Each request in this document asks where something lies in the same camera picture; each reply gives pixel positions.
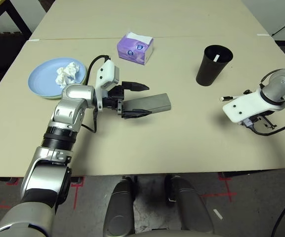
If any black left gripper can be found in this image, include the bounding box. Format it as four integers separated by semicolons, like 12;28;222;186
102;81;153;120

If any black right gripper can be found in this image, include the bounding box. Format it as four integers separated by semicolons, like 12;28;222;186
243;89;278;129

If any grey glasses case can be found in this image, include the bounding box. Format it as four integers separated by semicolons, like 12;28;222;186
121;93;172;117

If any white marker black cap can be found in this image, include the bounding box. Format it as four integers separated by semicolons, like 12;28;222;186
219;95;242;102

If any white tissue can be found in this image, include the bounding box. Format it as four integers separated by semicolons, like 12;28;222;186
55;62;81;88

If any blue plastic plate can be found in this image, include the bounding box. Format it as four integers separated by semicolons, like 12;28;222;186
28;58;88;99

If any purple tissue pack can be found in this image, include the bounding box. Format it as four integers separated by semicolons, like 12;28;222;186
117;32;155;66

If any green plastic plate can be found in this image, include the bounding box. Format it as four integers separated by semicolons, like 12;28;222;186
43;66;88;100

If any black plastic cup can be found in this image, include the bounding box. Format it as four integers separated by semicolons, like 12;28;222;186
196;44;234;87

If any grey robot left leg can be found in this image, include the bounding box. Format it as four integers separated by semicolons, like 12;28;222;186
102;177;136;237

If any grey robot leg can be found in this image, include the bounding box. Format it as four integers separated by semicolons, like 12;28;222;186
102;177;136;237
164;175;214;234

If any grey robot right leg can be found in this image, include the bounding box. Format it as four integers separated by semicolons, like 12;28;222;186
164;175;214;234

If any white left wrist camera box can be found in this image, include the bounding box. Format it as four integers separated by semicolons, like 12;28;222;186
94;59;120;113

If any side table black frame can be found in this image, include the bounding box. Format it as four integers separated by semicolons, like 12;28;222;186
0;0;32;40

